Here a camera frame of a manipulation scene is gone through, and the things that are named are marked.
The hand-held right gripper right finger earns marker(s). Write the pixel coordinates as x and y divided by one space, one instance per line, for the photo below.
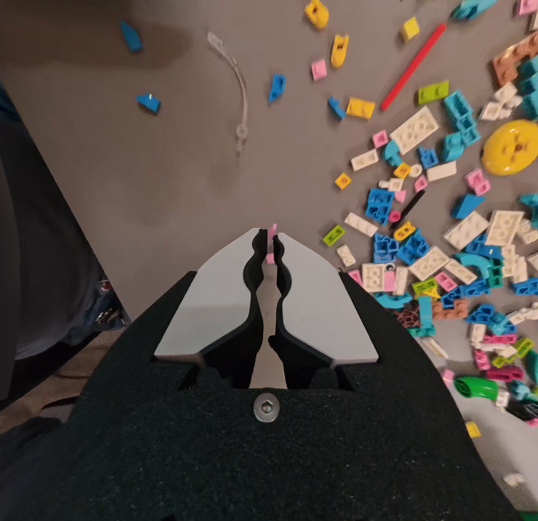
323 311

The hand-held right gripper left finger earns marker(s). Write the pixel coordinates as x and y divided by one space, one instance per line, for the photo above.
214 302

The small pink lego brick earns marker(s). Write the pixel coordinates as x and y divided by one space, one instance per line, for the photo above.
272 234

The green curved lego tube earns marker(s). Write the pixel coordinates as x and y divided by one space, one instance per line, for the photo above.
475 387

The small yellow lego brick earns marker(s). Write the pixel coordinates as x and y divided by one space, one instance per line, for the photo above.
473 429

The small blue lego slope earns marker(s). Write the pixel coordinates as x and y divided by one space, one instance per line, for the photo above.
336 107

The yellow lego plate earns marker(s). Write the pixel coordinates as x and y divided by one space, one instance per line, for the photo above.
360 107

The pile of colourful lego pieces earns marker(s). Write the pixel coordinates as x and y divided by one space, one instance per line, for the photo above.
420 128

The blue lego wedge piece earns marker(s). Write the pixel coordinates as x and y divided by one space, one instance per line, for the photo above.
131 35
148 102

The clear plastic lego stem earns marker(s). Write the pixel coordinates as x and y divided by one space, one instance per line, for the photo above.
235 79

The pink square lego tile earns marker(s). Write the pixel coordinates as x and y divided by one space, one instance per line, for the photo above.
318 69

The yellow lego disc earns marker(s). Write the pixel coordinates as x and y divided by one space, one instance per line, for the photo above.
510 147

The red lego rod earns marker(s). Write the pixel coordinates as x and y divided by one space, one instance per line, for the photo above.
414 67

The yellow curved lego piece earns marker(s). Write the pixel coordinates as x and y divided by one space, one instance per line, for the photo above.
316 11
339 50

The small blue lego bracket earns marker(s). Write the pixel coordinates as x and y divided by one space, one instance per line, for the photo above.
276 87

